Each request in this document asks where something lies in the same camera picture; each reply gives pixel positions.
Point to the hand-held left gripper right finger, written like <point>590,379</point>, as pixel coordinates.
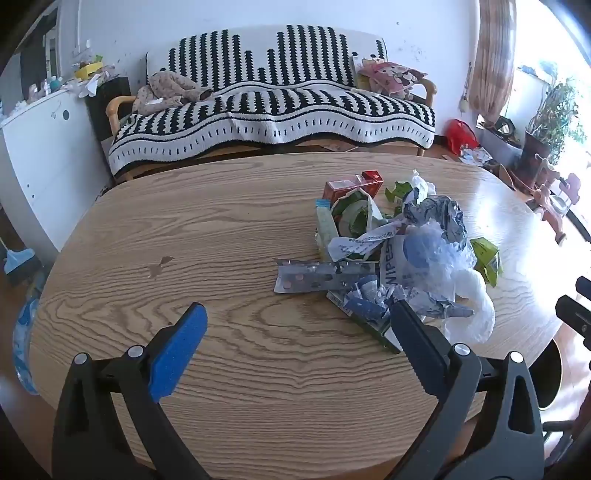
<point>415,341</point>

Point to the blue white paper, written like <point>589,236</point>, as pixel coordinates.
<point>436,214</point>

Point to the pink cartoon pillow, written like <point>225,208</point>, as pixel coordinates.
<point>392,76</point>

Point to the silver blister pack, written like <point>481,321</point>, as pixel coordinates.
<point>314,277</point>

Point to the black metal chair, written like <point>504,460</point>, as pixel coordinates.
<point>558,438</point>

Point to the scattered floor papers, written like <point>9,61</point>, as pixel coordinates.
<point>475,154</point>

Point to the blue broom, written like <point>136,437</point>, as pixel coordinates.
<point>21,263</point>

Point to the white plastic bag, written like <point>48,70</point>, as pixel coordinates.
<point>475,304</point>

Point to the pink toy rocking horse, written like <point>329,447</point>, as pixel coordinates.
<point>549,196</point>

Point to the beige checked curtain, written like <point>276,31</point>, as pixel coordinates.
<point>494,60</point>

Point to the wooden frame sofa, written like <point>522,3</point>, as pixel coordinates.
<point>113,107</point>

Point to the green white torn wrapper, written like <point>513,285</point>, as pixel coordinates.
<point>355,214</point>

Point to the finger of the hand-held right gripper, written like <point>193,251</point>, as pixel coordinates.
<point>577,314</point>

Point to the white cabinet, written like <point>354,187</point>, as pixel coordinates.
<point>46,157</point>

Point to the black speaker cabinet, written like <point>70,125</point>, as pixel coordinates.
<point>108,99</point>

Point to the white wipes packet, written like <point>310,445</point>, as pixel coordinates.
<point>406,258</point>

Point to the black white striped blanket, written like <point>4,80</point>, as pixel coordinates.
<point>286,110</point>

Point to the red carton box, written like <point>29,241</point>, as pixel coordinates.
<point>351,185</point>

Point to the yellow box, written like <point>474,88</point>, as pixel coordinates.
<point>87,70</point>

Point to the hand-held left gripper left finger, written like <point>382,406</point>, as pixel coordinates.
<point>178,353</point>

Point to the red bag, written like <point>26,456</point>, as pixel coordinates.
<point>459,136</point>

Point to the blue patterned plastic bag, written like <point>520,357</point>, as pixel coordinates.
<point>25,332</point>

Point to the black round bin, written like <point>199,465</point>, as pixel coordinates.
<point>547,374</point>

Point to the potted green plant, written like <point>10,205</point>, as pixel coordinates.
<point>554,110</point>

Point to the pale green box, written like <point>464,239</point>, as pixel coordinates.
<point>325,226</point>

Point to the small green packet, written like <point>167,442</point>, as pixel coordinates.
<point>487,258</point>

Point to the torn green wrapper piece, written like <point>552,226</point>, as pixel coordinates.
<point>397,191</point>

